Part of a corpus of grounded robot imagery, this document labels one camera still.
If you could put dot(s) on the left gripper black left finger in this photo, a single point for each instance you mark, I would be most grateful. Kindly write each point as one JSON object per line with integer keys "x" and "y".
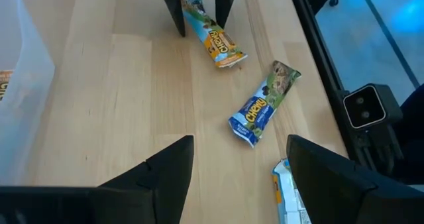
{"x": 172, "y": 177}

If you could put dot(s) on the silver-backed granola bar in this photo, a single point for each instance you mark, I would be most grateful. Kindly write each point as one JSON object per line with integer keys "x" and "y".
{"x": 288, "y": 197}

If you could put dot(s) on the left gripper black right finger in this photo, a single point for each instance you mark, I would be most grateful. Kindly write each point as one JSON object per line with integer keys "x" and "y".
{"x": 324, "y": 184}

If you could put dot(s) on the clear plastic bin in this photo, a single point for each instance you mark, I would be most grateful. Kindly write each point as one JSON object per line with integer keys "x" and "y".
{"x": 30, "y": 118}

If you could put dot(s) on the purple-blue Chewy granola bar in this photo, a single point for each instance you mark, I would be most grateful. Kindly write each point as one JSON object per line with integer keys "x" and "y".
{"x": 258, "y": 111}

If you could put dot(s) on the black table-edge camera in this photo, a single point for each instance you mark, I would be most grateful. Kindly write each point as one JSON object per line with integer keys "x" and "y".
{"x": 364, "y": 106}

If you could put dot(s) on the orange Chewy granola bar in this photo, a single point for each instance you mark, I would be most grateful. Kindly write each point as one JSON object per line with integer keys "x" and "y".
{"x": 4, "y": 85}
{"x": 218, "y": 45}

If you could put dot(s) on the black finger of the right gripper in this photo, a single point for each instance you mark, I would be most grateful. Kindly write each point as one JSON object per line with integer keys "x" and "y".
{"x": 227, "y": 0}
{"x": 172, "y": 2}

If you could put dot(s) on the black aluminium rig frame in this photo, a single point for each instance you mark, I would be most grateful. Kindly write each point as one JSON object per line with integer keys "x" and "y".
{"x": 314, "y": 35}

